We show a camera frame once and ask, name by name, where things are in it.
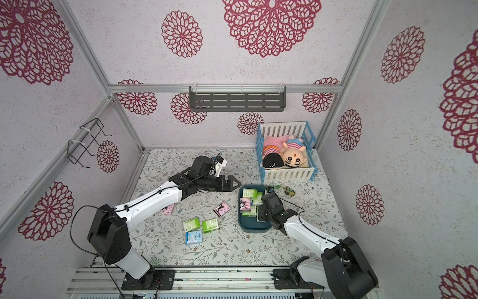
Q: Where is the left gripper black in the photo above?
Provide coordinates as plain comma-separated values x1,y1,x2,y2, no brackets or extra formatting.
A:
199,174,242,193

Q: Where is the green tissue pack top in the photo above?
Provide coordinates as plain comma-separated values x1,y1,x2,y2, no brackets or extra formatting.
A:
242,188,258,199

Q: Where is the pink kuromi pack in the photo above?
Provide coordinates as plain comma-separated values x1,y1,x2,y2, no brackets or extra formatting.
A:
240,198,251,213
213,201,231,218

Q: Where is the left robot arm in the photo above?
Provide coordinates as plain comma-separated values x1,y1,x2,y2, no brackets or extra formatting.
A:
87,156,241,280

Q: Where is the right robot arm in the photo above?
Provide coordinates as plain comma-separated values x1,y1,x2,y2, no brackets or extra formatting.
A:
258,193,378,299

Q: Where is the teal storage box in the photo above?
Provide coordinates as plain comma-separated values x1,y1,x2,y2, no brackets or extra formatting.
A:
237,184,272,234

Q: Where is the pink plush doll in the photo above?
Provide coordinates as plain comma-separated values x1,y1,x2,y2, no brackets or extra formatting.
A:
261,135,295,169

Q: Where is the blue white toy crib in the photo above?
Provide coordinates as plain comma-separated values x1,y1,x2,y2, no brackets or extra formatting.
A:
256,122,317,184

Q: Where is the blue tissue pack bottom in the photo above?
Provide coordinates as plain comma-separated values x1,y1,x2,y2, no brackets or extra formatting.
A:
185,230,203,245

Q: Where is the pink tissue pack left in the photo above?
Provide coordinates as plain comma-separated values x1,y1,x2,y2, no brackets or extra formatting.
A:
161,204,176,216

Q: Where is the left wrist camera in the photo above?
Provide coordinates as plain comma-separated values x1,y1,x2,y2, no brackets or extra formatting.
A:
213,153,227,178

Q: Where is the green carabiner keychain figure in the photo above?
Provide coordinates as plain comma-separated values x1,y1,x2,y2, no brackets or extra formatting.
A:
266,185,296,196

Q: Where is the grey wall shelf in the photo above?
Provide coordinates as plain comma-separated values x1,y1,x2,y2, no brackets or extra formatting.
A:
189,85,287,112

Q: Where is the black wire wall rack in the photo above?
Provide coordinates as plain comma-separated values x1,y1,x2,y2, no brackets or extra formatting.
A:
66,118,112,169

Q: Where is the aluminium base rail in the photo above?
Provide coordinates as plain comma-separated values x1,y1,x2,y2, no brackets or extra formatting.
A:
66,266,330,299

